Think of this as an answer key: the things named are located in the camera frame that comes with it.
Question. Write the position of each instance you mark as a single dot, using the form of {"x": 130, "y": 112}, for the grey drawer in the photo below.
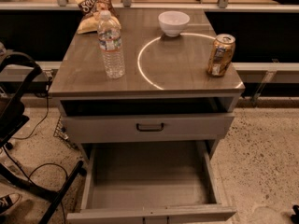
{"x": 150, "y": 183}
{"x": 108, "y": 129}

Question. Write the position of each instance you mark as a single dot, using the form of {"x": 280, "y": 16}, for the grey wooden drawer cabinet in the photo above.
{"x": 163, "y": 75}

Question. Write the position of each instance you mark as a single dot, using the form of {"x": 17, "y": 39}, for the grey top drawer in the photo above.
{"x": 108, "y": 129}

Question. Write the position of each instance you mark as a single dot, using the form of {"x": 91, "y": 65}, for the dented gold soda can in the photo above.
{"x": 222, "y": 53}

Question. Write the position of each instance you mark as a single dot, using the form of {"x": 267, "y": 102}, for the clear plastic water bottle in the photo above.
{"x": 109, "y": 38}

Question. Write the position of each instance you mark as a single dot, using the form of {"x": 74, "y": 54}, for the white ceramic bowl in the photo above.
{"x": 173, "y": 23}

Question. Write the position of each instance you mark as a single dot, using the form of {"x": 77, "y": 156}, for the brown chip bag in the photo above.
{"x": 90, "y": 10}

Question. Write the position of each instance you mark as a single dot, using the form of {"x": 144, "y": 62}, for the black and white sneaker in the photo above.
{"x": 8, "y": 201}

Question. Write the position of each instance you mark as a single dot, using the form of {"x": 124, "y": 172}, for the black object bottom right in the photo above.
{"x": 295, "y": 216}

